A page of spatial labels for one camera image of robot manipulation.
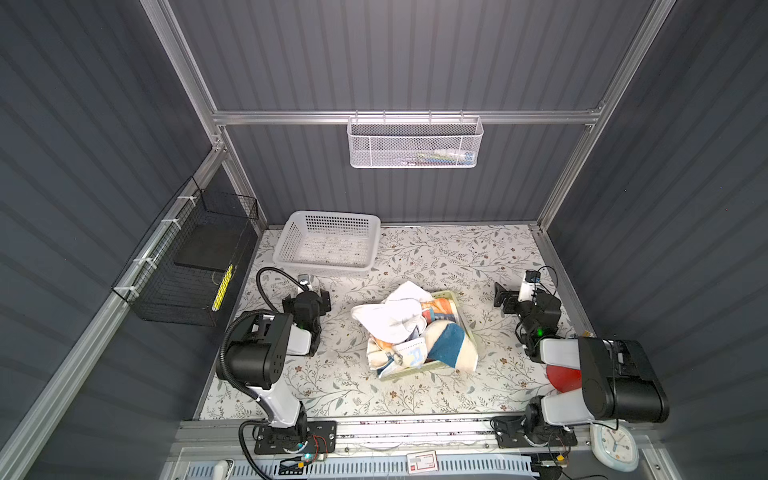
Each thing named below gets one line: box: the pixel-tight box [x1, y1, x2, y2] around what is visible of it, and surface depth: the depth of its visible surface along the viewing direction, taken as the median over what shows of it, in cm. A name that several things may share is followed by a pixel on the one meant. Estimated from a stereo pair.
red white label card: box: [406, 450, 439, 475], surface depth 71 cm
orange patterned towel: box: [421, 298, 457, 325], surface depth 92 cm
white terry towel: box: [351, 280, 434, 344], surface depth 86 cm
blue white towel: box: [424, 320, 478, 372], surface depth 80 cm
